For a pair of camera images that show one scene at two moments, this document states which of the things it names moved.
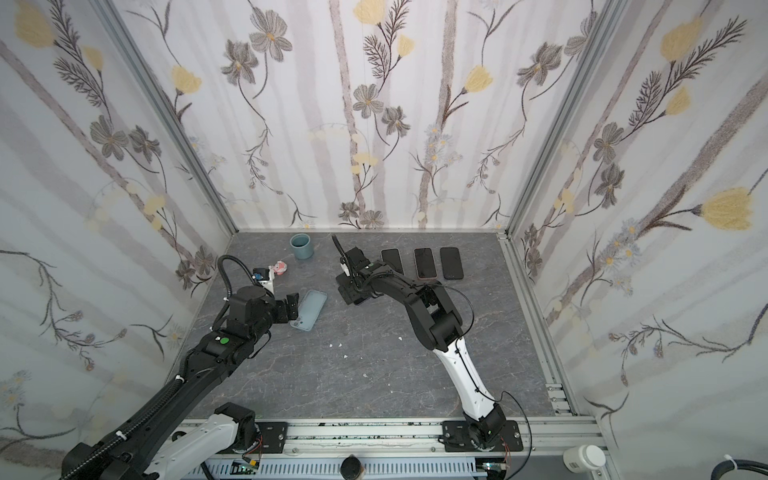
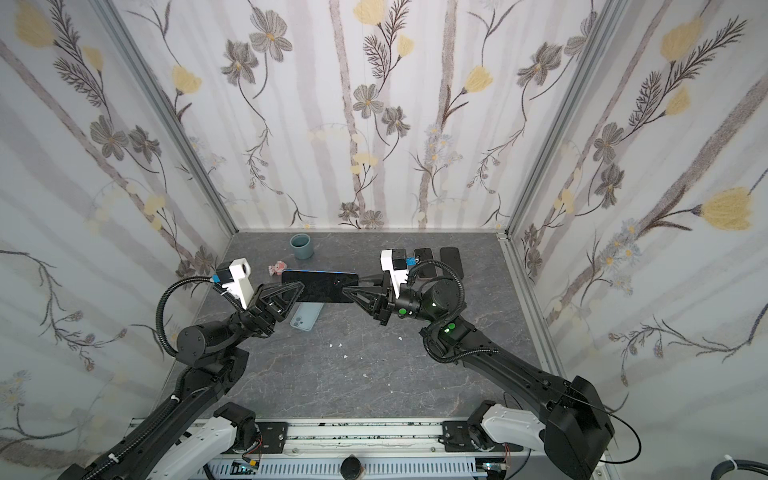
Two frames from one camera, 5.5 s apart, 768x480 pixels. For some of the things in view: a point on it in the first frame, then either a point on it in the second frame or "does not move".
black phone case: (451, 263) does not move
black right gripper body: (352, 269) -> (384, 303)
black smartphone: (452, 264) does not move
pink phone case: (425, 263) does not move
